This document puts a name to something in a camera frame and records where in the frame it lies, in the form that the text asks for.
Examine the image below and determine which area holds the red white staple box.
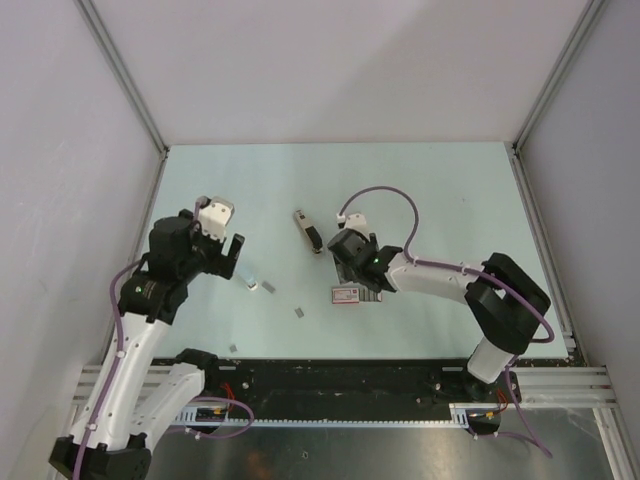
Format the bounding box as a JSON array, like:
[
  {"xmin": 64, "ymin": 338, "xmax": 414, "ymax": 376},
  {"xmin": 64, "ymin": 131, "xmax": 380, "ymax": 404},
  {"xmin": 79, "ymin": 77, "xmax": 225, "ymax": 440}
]
[{"xmin": 331, "ymin": 286, "xmax": 382, "ymax": 305}]

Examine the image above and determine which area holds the beige black stapler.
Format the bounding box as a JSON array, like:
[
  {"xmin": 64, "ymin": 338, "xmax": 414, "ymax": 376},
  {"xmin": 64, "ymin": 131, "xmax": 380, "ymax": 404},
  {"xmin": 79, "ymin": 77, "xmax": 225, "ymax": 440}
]
[{"xmin": 293, "ymin": 209, "xmax": 324, "ymax": 255}]

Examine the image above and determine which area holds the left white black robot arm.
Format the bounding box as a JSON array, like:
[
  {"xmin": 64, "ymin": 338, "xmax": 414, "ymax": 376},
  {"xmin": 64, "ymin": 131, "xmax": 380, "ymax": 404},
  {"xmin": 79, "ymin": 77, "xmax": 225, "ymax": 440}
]
[{"xmin": 49, "ymin": 197, "xmax": 244, "ymax": 479}]

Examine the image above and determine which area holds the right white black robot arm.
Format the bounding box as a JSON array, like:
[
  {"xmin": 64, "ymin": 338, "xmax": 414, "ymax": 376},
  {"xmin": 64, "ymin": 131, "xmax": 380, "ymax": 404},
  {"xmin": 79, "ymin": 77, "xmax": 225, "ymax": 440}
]
[{"xmin": 328, "ymin": 228, "xmax": 554, "ymax": 401}]

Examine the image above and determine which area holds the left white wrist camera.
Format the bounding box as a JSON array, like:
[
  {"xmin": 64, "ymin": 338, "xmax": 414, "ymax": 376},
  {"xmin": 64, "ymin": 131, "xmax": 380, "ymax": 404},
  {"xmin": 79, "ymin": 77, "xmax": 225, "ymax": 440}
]
[{"xmin": 194, "ymin": 196, "xmax": 235, "ymax": 243}]

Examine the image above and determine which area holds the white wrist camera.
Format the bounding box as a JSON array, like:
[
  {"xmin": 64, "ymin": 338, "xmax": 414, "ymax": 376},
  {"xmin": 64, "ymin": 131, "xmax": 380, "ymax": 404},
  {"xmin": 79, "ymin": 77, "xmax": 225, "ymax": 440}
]
[
  {"xmin": 194, "ymin": 196, "xmax": 235, "ymax": 243},
  {"xmin": 336, "ymin": 212, "xmax": 371, "ymax": 239}
]

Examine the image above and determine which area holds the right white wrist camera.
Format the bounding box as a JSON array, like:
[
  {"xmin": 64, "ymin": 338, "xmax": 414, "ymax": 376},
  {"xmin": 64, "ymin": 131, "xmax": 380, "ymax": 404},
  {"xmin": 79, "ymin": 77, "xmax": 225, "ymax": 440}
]
[{"xmin": 336, "ymin": 212, "xmax": 371, "ymax": 239}]

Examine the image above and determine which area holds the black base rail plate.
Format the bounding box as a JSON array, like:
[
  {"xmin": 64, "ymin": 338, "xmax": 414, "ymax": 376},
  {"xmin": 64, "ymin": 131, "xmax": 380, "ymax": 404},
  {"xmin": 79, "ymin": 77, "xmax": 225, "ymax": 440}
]
[{"xmin": 204, "ymin": 359, "xmax": 521, "ymax": 420}]

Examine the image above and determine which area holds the grey slotted cable duct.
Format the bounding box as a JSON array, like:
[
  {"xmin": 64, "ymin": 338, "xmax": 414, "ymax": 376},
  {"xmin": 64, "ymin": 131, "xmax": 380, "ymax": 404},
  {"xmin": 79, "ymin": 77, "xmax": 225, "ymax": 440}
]
[{"xmin": 172, "ymin": 403, "xmax": 499, "ymax": 430}]

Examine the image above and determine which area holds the left aluminium frame post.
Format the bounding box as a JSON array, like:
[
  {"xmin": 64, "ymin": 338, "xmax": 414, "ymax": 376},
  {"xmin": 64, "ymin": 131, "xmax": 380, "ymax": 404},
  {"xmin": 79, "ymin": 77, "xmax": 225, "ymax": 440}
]
[{"xmin": 74, "ymin": 0, "xmax": 169, "ymax": 153}]

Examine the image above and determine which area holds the aluminium frame post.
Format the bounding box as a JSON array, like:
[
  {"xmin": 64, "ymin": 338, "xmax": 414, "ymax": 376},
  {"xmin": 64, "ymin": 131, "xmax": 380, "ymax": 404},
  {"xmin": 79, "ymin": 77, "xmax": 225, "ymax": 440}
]
[
  {"xmin": 512, "ymin": 0, "xmax": 607, "ymax": 151},
  {"xmin": 74, "ymin": 0, "xmax": 169, "ymax": 153}
]

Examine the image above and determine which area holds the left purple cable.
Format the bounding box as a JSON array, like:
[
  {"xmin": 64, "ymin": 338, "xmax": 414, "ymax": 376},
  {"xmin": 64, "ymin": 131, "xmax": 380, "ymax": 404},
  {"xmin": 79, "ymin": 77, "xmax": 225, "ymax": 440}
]
[{"xmin": 74, "ymin": 196, "xmax": 255, "ymax": 480}]

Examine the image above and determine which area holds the right aluminium frame post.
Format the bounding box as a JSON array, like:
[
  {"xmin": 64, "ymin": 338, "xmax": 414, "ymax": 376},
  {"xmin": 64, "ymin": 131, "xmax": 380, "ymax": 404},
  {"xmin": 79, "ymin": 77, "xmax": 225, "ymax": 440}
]
[{"xmin": 512, "ymin": 0, "xmax": 607, "ymax": 151}]

